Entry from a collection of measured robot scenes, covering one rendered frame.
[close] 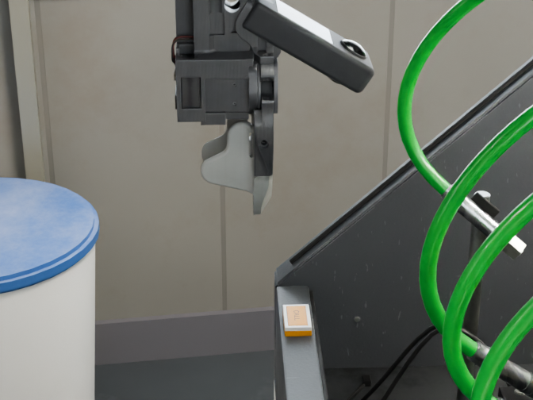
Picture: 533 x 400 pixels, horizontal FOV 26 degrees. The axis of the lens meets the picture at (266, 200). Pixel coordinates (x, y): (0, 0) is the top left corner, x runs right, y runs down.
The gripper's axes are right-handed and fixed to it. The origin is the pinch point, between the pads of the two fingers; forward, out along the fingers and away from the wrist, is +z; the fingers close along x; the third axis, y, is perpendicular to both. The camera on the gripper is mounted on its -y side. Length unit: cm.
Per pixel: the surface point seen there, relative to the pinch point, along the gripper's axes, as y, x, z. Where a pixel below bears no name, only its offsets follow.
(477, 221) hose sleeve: -21.2, -11.0, 8.1
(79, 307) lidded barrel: 33, -111, 77
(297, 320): -4.4, -20.8, 25.2
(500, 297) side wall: -30, -31, 29
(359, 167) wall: -29, -166, 72
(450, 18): -17.5, -12.9, -11.9
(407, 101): -14.3, -14.5, -3.1
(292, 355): -3.5, -15.7, 26.4
